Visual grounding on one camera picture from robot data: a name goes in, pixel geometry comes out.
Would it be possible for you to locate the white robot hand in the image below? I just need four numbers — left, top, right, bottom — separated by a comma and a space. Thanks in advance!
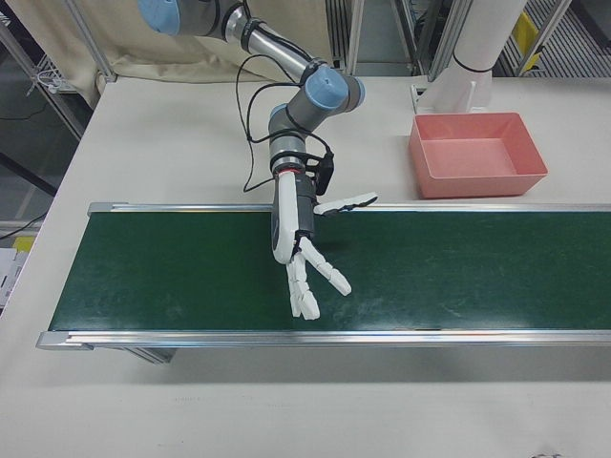
269, 170, 379, 320

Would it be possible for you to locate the pink plastic box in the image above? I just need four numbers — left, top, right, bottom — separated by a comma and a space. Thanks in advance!
408, 112, 549, 200

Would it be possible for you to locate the white cardboard box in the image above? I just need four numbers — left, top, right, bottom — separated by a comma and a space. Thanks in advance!
0, 246, 31, 312

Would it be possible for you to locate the beige curtain cloth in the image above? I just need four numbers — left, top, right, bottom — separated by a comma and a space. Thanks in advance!
97, 0, 331, 83

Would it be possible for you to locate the slanted aluminium profile bar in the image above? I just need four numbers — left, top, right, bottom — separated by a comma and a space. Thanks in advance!
61, 0, 121, 85

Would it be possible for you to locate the clear plastic container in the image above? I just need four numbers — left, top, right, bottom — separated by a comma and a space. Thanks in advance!
410, 0, 527, 116

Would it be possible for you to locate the metal slatted rack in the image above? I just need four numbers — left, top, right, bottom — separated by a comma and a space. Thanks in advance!
495, 0, 611, 78

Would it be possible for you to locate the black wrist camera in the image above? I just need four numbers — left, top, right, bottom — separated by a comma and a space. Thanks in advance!
307, 146, 336, 197

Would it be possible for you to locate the green conveyor belt aluminium frame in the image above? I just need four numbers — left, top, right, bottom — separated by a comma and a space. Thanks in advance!
36, 200, 611, 366

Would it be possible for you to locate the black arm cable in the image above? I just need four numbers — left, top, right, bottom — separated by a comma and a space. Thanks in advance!
235, 53, 335, 193

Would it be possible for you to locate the aluminium frame post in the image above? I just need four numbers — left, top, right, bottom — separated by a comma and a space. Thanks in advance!
326, 0, 360, 75
399, 0, 472, 81

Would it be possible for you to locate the white cable tie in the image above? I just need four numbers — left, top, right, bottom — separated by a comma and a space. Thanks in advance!
34, 70, 67, 95

